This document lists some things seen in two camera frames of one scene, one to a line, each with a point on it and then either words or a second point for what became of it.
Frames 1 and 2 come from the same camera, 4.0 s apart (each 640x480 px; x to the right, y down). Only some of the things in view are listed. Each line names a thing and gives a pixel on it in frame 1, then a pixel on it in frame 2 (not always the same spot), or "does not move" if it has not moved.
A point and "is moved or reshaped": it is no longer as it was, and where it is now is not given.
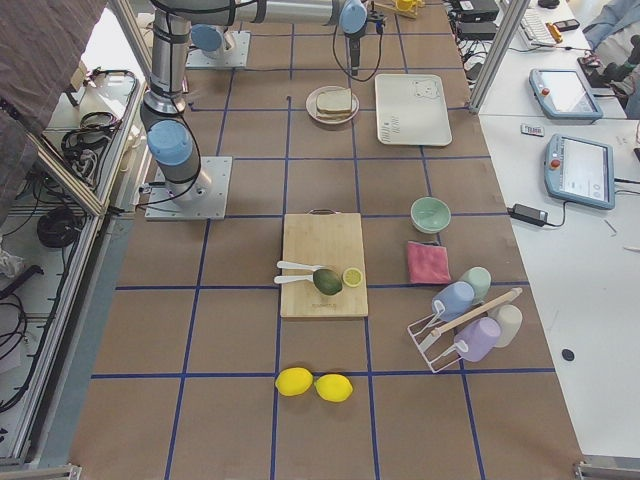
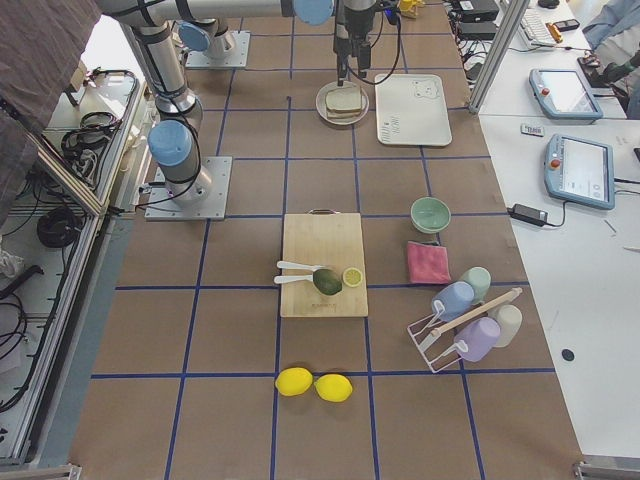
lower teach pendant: x=580 y=172 does not move
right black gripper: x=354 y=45 → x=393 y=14
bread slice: x=335 y=100 is moved or reshaped
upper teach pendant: x=563 y=95 does not move
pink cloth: x=428 y=264 does not move
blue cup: x=454 y=301 does not move
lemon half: x=351 y=277 does not move
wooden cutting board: x=323 y=237 does not move
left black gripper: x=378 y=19 → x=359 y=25
